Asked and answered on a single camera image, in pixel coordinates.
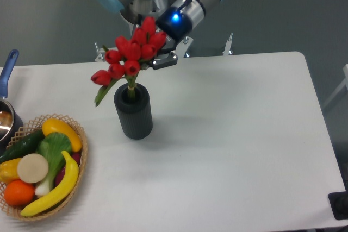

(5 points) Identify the woven wicker basket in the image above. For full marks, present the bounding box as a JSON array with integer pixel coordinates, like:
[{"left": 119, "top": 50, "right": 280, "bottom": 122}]
[{"left": 1, "top": 114, "right": 88, "bottom": 222}]

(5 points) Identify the black device at table edge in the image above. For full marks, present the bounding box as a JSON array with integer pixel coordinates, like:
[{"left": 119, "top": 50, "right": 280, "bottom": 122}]
[{"left": 328, "top": 191, "right": 347, "bottom": 220}]

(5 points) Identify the yellow banana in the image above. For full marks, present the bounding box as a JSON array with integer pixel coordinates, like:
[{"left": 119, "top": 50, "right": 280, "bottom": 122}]
[{"left": 20, "top": 151, "right": 79, "bottom": 217}]

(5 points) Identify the dark grey ribbed vase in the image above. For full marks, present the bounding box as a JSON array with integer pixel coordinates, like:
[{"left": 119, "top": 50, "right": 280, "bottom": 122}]
[{"left": 114, "top": 84, "right": 153, "bottom": 140}]

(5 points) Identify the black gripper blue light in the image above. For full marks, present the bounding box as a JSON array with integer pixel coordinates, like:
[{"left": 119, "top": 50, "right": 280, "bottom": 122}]
[{"left": 141, "top": 8, "right": 192, "bottom": 70}]

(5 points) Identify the green bok choy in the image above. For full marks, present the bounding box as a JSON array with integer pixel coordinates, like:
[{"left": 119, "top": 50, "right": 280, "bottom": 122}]
[{"left": 35, "top": 132, "right": 72, "bottom": 197}]

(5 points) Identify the beige round disc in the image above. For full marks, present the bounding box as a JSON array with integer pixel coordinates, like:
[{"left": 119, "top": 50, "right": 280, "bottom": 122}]
[{"left": 17, "top": 153, "right": 48, "bottom": 184}]

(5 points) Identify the red tulip bouquet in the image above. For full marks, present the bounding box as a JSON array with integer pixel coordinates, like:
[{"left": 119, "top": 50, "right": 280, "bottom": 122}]
[{"left": 91, "top": 16, "right": 167, "bottom": 106}]

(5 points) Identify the blue handled saucepan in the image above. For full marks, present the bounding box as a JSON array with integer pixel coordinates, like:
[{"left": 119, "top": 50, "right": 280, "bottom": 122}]
[{"left": 1, "top": 49, "right": 23, "bottom": 154}]

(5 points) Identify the green cucumber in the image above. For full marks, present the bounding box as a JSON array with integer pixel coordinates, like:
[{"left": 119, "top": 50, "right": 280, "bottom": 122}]
[{"left": 1, "top": 129, "right": 45, "bottom": 163}]

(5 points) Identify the white frame at right edge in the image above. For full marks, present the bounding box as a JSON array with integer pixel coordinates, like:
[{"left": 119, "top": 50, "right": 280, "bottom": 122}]
[{"left": 322, "top": 64, "right": 347, "bottom": 112}]

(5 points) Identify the orange fruit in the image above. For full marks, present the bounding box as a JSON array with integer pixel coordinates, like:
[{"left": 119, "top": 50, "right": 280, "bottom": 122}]
[{"left": 4, "top": 179, "right": 35, "bottom": 206}]

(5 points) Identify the purple eggplant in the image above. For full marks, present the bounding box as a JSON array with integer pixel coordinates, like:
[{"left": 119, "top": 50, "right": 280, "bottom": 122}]
[{"left": 54, "top": 152, "right": 81, "bottom": 187}]

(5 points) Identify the yellow bell pepper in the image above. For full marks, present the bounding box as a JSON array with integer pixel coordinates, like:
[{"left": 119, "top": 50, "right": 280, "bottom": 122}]
[{"left": 0, "top": 158, "right": 21, "bottom": 184}]

